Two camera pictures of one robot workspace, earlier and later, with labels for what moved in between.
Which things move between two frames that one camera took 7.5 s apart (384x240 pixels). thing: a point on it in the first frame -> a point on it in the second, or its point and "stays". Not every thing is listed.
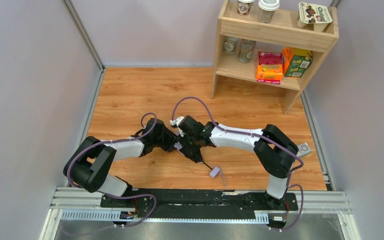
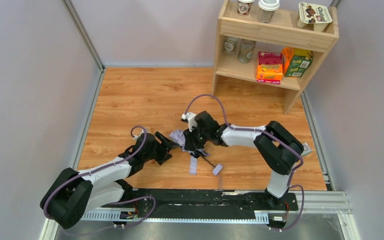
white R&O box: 304,149 stays
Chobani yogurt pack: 318,15 stays
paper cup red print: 244,7 stays
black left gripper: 169,140 -> 160,149
